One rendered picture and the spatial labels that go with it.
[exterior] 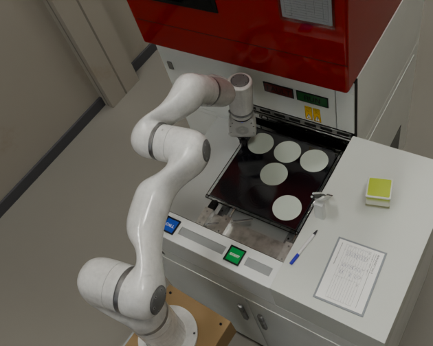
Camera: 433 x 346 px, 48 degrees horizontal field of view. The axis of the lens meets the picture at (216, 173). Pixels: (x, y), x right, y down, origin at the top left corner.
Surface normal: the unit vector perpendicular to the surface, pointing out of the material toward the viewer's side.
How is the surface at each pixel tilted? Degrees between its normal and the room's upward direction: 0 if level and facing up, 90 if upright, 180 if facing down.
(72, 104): 90
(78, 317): 0
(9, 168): 90
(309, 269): 0
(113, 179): 0
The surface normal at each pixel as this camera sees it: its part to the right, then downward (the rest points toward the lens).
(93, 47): 0.80, 0.36
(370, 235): -0.22, -0.57
